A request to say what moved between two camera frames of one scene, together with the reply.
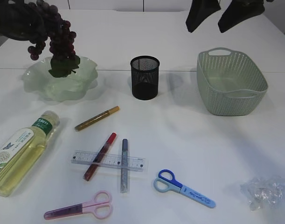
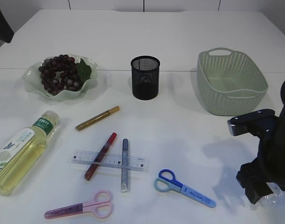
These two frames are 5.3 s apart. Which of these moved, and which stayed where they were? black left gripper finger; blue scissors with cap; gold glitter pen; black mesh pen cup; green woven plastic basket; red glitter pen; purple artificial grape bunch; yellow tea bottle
Moved: black left gripper finger; purple artificial grape bunch
Stayed: yellow tea bottle; gold glitter pen; green woven plastic basket; black mesh pen cup; blue scissors with cap; red glitter pen
